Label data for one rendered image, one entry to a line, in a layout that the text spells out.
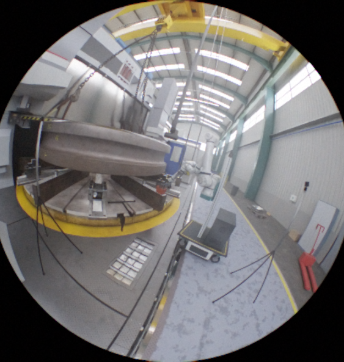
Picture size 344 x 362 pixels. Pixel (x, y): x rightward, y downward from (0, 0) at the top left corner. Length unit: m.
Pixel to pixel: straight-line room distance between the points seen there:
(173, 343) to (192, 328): 0.29
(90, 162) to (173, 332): 2.79
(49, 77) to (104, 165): 2.03
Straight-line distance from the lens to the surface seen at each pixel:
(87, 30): 3.65
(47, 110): 4.36
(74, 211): 2.24
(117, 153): 2.54
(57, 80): 2.51
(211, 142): 1.62
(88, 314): 1.59
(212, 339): 1.77
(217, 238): 1.98
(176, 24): 11.59
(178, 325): 1.62
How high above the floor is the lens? 1.53
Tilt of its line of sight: 13 degrees down
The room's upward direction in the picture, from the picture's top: 16 degrees clockwise
